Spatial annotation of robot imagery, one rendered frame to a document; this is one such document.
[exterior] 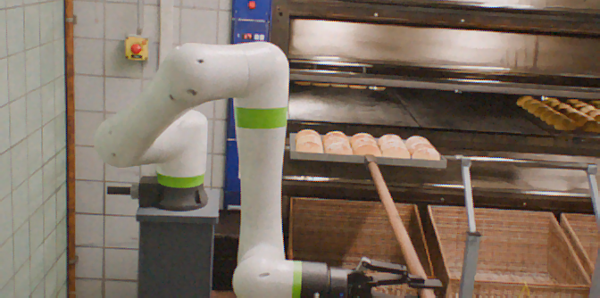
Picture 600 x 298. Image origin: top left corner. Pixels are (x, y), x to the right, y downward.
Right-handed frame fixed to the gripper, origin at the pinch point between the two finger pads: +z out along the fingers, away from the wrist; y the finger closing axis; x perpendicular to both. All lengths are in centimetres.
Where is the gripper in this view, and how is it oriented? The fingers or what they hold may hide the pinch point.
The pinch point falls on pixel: (423, 292)
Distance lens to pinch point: 152.2
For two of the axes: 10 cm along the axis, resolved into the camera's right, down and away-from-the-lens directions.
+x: 0.2, 2.4, -9.7
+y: -0.8, 9.7, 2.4
